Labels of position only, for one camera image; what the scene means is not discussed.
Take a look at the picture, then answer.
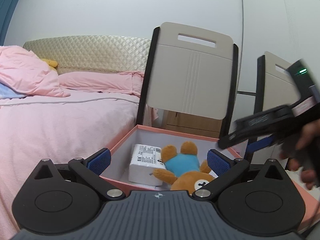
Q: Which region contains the left beige folding chair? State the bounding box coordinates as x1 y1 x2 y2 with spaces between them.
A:
136 22 239 138

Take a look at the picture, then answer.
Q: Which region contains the pink duvet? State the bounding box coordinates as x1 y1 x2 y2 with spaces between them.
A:
1 46 70 98

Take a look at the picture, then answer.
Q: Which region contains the white labelled package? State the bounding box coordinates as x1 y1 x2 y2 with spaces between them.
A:
128 144 166 186

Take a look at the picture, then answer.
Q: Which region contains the person right hand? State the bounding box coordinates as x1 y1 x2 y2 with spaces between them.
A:
280 120 319 190

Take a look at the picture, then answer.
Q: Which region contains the pink pillow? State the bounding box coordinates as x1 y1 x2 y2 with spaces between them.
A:
59 71 144 97

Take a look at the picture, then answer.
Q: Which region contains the orange box lid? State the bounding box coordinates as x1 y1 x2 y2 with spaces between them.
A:
285 170 319 233

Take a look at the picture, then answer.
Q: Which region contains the beige folding chair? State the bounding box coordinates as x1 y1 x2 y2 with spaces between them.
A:
136 22 239 138
245 51 300 167

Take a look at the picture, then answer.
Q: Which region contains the brown teddy bear plush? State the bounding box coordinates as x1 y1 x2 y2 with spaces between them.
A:
152 141 215 194

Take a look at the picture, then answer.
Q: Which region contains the orange box base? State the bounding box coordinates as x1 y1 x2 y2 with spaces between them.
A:
101 125 240 194

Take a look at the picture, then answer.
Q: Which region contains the wooden drawer cabinet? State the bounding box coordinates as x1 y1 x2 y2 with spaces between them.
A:
162 111 222 138

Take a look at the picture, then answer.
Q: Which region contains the pink bed sheet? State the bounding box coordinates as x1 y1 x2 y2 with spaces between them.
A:
1 90 139 239

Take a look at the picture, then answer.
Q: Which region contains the beige quilted headboard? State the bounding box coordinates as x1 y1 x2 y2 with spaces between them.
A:
23 35 151 74

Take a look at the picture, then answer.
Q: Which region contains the right beige folding chair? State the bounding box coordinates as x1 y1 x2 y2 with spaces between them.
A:
245 51 300 167

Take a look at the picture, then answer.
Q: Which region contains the yellow plush toy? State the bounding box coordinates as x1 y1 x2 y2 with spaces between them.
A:
41 59 59 71

